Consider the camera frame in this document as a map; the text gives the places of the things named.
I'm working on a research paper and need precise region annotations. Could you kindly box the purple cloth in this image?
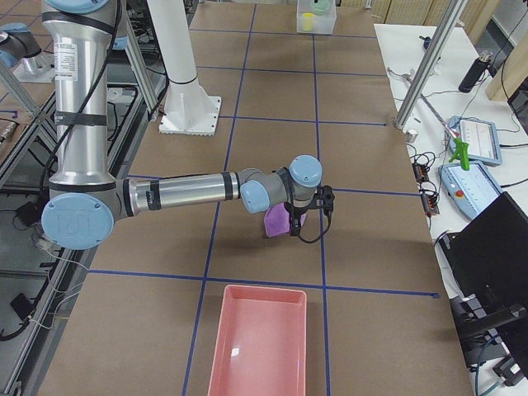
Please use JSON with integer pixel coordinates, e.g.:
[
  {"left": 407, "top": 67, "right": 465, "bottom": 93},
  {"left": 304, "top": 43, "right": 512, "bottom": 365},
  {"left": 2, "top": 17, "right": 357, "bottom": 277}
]
[{"left": 264, "top": 203, "right": 291, "bottom": 238}]

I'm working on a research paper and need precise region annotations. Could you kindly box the yellow plastic cup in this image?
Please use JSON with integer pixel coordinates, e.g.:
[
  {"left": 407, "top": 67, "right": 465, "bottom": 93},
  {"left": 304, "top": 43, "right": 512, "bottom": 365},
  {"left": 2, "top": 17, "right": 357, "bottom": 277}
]
[{"left": 300, "top": 12, "right": 314, "bottom": 32}]

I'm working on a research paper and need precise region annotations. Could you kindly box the clear plastic bin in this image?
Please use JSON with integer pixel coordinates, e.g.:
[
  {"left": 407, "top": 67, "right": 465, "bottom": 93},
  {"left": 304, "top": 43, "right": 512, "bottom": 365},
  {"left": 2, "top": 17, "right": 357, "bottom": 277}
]
[{"left": 296, "top": 0, "right": 337, "bottom": 35}]

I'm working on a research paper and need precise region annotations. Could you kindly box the far blue teach pendant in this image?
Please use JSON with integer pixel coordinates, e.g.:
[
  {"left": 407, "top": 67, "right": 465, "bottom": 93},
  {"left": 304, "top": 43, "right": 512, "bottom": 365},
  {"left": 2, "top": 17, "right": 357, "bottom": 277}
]
[{"left": 448, "top": 115, "right": 502, "bottom": 166}]

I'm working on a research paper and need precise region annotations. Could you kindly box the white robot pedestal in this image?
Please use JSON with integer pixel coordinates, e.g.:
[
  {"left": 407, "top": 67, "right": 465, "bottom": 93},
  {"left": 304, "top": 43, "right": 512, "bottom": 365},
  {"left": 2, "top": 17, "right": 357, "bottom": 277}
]
[{"left": 148, "top": 0, "right": 222, "bottom": 136}]

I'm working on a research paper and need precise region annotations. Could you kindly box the aluminium frame post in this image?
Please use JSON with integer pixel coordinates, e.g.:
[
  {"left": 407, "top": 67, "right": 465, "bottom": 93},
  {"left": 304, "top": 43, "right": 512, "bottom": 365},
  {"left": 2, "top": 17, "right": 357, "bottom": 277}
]
[{"left": 394, "top": 0, "right": 468, "bottom": 130}]

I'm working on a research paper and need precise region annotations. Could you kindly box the black water bottle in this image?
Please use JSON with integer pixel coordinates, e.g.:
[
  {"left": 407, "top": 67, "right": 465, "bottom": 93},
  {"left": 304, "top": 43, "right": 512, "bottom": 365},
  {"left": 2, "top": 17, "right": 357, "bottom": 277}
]
[{"left": 458, "top": 49, "right": 493, "bottom": 93}]

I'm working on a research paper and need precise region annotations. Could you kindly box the small metal cylinder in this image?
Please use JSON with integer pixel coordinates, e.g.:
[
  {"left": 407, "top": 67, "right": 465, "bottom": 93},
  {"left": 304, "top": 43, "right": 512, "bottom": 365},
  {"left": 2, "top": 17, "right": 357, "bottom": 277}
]
[{"left": 405, "top": 129, "right": 418, "bottom": 144}]

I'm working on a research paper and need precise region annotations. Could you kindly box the pink plastic bin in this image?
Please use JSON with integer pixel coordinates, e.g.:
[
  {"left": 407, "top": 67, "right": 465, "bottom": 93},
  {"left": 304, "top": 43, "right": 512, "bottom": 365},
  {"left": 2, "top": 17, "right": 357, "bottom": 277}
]
[{"left": 208, "top": 285, "right": 307, "bottom": 395}]

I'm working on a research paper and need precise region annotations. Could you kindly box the green ceramic bowl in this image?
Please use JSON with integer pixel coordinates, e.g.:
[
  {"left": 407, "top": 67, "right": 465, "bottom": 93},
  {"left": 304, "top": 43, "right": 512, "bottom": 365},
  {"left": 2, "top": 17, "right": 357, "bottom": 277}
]
[{"left": 310, "top": 0, "right": 331, "bottom": 15}]

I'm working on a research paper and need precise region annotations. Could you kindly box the green handled reacher grabber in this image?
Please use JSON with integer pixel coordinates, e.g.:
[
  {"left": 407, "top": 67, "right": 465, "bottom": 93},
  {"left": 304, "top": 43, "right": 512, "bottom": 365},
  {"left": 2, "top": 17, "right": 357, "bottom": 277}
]
[{"left": 420, "top": 94, "right": 469, "bottom": 171}]

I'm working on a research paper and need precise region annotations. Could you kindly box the near blue teach pendant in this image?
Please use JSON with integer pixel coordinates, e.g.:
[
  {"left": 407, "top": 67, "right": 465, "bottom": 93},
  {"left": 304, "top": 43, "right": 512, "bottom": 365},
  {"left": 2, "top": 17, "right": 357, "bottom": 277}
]
[{"left": 439, "top": 161, "right": 503, "bottom": 220}]

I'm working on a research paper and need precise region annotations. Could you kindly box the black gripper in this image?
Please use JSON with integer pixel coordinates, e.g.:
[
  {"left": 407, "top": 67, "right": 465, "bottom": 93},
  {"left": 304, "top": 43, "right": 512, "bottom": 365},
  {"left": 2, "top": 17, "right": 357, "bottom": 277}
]
[{"left": 288, "top": 196, "right": 319, "bottom": 236}]

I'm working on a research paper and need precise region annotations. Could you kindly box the black laptop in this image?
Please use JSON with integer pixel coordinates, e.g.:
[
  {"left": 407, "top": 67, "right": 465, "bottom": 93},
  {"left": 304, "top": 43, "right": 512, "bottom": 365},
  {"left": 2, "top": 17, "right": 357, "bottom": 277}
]
[{"left": 440, "top": 192, "right": 527, "bottom": 308}]

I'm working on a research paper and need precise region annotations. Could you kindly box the blue teach pendant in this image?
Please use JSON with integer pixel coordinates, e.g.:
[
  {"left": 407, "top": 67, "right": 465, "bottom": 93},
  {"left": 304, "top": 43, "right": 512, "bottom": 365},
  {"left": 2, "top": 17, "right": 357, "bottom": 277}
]
[
  {"left": 448, "top": 115, "right": 502, "bottom": 166},
  {"left": 439, "top": 161, "right": 503, "bottom": 220}
]

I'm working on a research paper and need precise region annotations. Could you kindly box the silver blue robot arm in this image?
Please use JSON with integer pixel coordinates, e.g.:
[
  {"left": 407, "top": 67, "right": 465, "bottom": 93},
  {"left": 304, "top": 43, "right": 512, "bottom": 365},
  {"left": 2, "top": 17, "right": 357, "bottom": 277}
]
[{"left": 41, "top": 1, "right": 333, "bottom": 250}]

